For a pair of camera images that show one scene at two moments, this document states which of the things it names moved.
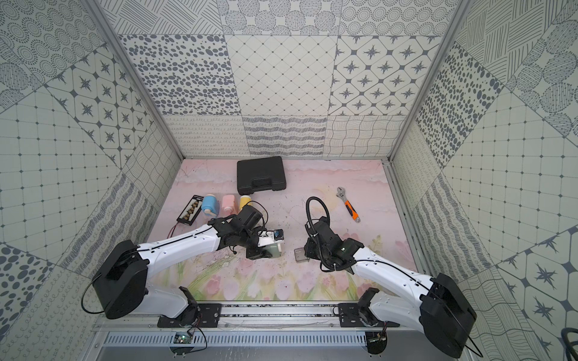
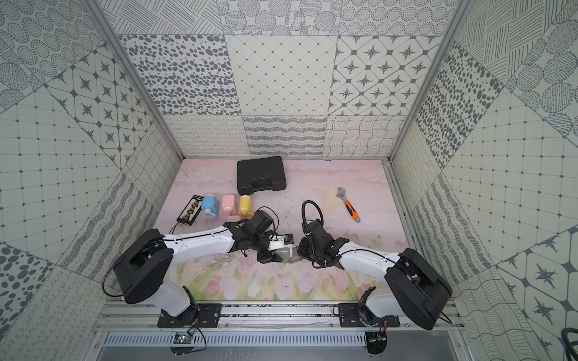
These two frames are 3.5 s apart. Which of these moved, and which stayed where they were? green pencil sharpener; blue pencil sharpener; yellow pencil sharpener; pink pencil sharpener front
Moved: green pencil sharpener
Stayed: blue pencil sharpener; pink pencil sharpener front; yellow pencil sharpener
